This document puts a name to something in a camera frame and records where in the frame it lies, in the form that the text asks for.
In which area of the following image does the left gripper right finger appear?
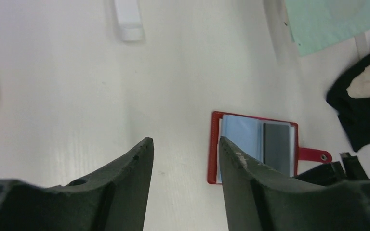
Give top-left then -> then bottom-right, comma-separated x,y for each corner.
219,137 -> 370,231

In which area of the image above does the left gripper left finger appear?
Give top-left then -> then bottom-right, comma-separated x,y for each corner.
0,137 -> 154,231

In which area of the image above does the white clothes rack frame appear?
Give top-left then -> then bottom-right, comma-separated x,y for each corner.
114,0 -> 145,42

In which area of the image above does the red card holder wallet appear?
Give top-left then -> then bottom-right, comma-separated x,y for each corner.
207,111 -> 332,185

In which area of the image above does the dark credit card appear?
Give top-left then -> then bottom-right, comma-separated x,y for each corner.
264,123 -> 291,176

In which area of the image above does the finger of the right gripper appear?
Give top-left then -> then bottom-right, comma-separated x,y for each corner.
295,153 -> 369,186

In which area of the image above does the black clothes pile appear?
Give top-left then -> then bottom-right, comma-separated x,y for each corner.
326,54 -> 370,152

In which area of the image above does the mint green cartoon cloth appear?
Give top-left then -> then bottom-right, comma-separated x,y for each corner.
285,0 -> 370,56

